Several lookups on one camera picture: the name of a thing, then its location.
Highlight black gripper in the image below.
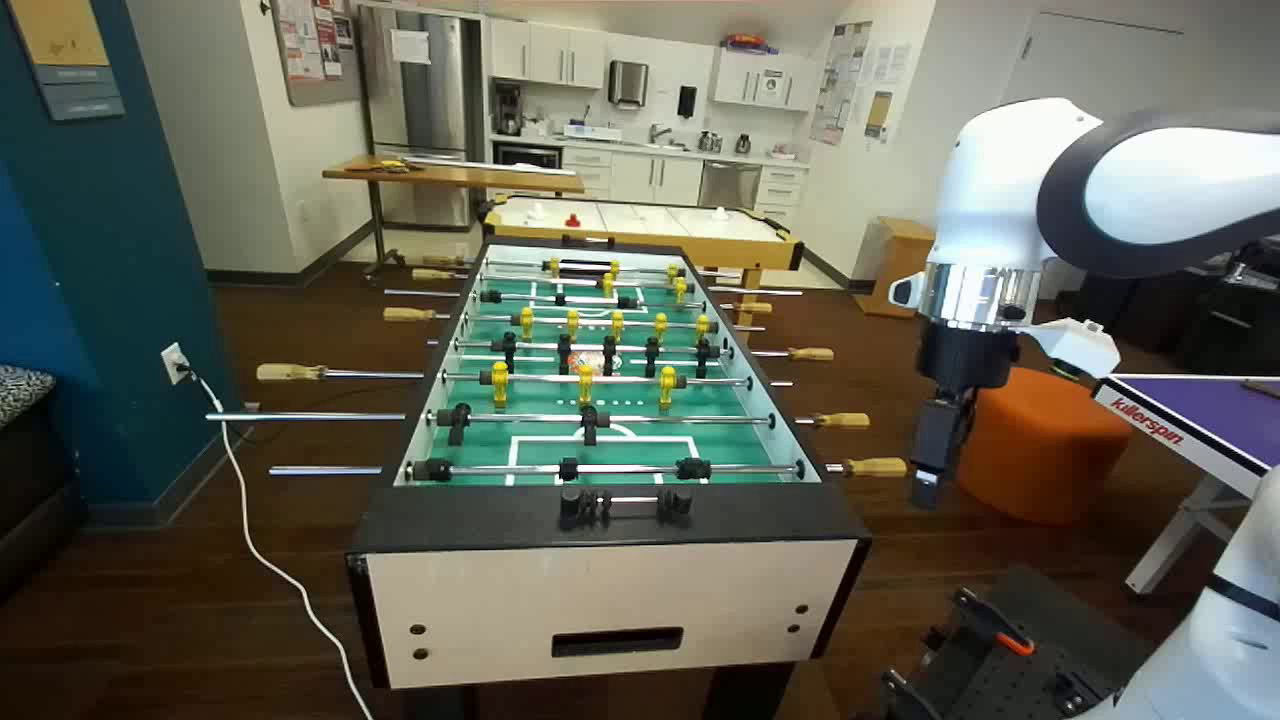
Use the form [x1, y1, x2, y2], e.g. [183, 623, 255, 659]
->
[908, 319, 1027, 512]

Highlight foosball rod five black players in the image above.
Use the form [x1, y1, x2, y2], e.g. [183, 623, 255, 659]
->
[422, 328, 841, 384]

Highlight foosball table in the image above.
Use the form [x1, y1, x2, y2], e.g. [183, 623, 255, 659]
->
[348, 237, 873, 720]

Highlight foosball rod two yellow players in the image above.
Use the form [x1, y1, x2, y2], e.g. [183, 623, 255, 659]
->
[406, 261, 806, 303]

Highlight foosball rod five yellow players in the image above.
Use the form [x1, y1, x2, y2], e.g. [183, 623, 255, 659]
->
[378, 302, 779, 344]

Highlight foosball rod two black players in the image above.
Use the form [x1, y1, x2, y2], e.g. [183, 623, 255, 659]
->
[202, 402, 875, 454]

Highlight orange ottoman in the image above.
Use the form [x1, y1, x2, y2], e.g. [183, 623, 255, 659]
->
[956, 370, 1132, 534]

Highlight black clamp orange trigger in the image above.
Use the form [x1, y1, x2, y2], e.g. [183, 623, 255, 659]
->
[928, 586, 1042, 666]

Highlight brown cardboard box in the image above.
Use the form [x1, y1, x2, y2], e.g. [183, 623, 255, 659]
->
[855, 217, 934, 319]

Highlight purple ping pong table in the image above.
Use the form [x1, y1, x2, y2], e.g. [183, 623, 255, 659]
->
[1093, 370, 1280, 602]

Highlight black score counter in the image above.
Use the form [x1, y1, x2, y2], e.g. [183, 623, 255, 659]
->
[556, 483, 697, 534]

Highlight white kitchen counter cabinets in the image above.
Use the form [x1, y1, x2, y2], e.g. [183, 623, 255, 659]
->
[487, 133, 811, 224]

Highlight paper towel dispenser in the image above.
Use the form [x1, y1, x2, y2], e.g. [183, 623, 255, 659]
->
[607, 58, 651, 112]

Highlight black coffee machine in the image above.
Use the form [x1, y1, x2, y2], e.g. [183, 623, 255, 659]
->
[487, 82, 527, 137]

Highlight tilted wooden folding table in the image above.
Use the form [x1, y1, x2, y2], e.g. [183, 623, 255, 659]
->
[320, 154, 510, 264]

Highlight stainless steel refrigerator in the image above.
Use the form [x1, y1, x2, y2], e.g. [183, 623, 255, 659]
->
[354, 3, 487, 233]

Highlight dark sofa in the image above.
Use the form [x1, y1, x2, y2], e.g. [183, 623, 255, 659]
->
[0, 361, 68, 602]

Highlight grey patterned pillow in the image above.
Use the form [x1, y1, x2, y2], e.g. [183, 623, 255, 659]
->
[0, 366, 61, 432]

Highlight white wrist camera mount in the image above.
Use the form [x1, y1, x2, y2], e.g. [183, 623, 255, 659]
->
[1019, 315, 1125, 384]

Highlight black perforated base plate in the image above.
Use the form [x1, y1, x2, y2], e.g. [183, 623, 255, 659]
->
[875, 562, 1160, 720]

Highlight paper wall poster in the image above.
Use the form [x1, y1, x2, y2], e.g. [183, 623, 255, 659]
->
[811, 15, 873, 154]
[858, 46, 911, 149]

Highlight white wall cabinet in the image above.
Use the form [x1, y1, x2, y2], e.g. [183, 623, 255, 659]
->
[482, 11, 612, 97]
[706, 46, 819, 116]

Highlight white power cable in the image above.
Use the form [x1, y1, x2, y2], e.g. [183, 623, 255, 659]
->
[187, 378, 378, 720]

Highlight wall bulletin board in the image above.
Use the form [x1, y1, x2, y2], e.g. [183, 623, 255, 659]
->
[272, 0, 358, 110]

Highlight orange and grey wall poster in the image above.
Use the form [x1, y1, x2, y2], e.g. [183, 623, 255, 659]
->
[9, 0, 126, 123]

